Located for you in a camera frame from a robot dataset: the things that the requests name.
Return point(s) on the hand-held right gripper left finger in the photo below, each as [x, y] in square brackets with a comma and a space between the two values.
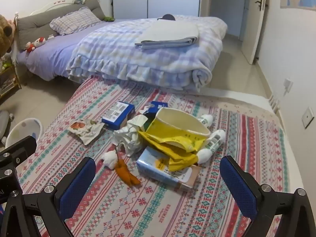
[77, 187]

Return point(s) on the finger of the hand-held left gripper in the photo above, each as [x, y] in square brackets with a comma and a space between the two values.
[19, 148]

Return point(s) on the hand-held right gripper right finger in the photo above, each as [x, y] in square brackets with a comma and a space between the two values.
[238, 187]

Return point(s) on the white plastic bin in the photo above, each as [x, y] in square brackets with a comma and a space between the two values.
[27, 126]

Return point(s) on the white tissues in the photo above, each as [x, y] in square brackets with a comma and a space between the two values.
[130, 138]

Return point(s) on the cream paper cup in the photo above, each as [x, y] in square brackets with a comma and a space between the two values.
[177, 121]

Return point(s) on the yellow plastic bag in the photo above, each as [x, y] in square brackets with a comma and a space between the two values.
[154, 130]

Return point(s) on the torn-open blue biscuit box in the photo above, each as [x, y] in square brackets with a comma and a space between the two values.
[158, 105]

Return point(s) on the grey wheeled furniture base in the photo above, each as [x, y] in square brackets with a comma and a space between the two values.
[3, 123]

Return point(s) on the small white tissue ball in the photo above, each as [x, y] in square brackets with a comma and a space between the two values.
[109, 159]

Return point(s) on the patterned bedspread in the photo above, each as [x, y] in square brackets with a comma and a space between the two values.
[234, 140]

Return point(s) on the orange peel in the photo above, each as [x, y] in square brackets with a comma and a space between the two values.
[123, 172]

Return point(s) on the large white bottle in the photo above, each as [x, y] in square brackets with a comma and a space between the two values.
[212, 143]

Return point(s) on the printed snack wrapper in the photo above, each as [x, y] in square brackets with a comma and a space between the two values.
[84, 130]

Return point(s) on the yellow snack packet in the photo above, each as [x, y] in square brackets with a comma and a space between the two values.
[182, 160]

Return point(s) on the wooden shelf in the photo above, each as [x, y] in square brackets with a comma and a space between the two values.
[9, 84]

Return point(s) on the small white bottle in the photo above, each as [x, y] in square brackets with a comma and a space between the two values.
[206, 121]

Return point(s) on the light blue tissue pack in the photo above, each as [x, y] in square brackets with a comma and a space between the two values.
[150, 167]

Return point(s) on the blue box with white label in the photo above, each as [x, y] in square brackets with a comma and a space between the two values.
[118, 118]

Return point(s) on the white ribbed rack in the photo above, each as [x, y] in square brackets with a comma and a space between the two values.
[274, 102]

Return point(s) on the dark green packet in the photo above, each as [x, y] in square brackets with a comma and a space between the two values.
[148, 119]

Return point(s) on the red white plush toy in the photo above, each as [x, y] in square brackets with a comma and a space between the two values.
[40, 42]
[30, 47]

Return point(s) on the brown teddy bear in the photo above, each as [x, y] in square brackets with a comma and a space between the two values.
[5, 34]

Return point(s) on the white plug-in charger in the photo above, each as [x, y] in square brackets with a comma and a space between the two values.
[287, 84]

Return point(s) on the grey headboard cushion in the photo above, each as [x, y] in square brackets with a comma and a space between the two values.
[37, 24]

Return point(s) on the checked pillow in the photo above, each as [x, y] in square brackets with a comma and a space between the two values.
[74, 21]

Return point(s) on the checked ruffled blanket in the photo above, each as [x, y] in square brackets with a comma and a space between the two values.
[148, 61]

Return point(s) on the green plush toy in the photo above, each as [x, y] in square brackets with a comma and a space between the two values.
[108, 18]

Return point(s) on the white door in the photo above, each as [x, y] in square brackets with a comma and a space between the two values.
[254, 29]

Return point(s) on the folded grey-blue blanket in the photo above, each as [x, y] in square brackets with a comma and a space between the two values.
[160, 45]

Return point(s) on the folded white towel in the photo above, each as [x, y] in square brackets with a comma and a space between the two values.
[170, 32]

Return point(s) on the dark round object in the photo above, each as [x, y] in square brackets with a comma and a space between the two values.
[167, 17]

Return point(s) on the blue white wardrobe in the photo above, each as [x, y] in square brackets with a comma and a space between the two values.
[153, 0]

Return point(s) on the white wall switch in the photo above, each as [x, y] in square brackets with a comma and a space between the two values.
[308, 117]

